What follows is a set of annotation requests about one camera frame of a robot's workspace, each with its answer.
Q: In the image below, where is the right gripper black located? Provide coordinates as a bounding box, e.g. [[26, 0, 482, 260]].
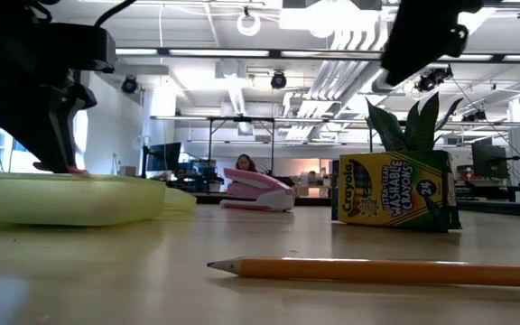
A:
[[380, 0, 485, 87]]

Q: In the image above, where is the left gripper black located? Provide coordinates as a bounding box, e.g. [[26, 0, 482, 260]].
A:
[[0, 24, 117, 174]]

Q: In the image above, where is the red-orange highlighter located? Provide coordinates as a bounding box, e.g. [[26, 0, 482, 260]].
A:
[[32, 161, 90, 176]]

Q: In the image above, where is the yellow-green translucent pencil box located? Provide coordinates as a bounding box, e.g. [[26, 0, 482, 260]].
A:
[[0, 171, 198, 228]]

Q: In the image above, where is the yellow crayon box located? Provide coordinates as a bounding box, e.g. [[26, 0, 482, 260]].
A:
[[330, 150, 462, 234]]

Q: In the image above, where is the orange pencil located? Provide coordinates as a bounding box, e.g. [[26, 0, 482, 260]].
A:
[[206, 256, 520, 289]]

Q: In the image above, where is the black monitor on arm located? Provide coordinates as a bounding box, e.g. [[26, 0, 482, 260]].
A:
[[470, 138, 510, 180]]

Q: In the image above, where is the large window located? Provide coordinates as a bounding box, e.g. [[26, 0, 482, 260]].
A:
[[0, 80, 89, 175]]

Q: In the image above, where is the green plant in white pot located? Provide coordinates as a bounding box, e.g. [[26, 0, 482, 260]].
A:
[[365, 91, 465, 154]]

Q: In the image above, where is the black ceiling spotlight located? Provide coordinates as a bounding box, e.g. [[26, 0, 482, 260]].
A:
[[121, 75, 139, 95], [270, 70, 288, 90]]

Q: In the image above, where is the black computer monitor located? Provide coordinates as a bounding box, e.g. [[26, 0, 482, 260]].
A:
[[142, 141, 183, 172]]

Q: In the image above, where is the long ceiling light bar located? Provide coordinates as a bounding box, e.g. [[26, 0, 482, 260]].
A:
[[115, 43, 520, 63]]

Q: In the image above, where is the black-framed background table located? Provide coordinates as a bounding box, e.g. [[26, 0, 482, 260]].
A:
[[206, 116, 277, 193]]

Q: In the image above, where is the person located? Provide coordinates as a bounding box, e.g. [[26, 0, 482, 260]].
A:
[[235, 153, 258, 174]]

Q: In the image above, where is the pink and white stapler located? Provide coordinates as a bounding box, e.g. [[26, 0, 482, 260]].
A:
[[218, 167, 296, 212]]

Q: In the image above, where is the black ceiling camera cluster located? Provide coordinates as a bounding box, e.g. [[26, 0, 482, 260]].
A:
[[415, 65, 454, 94]]

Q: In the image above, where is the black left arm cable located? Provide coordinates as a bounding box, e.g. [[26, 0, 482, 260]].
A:
[[93, 0, 138, 27]]

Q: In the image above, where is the white ring light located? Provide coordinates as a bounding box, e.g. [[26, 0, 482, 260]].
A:
[[236, 12, 262, 37]]

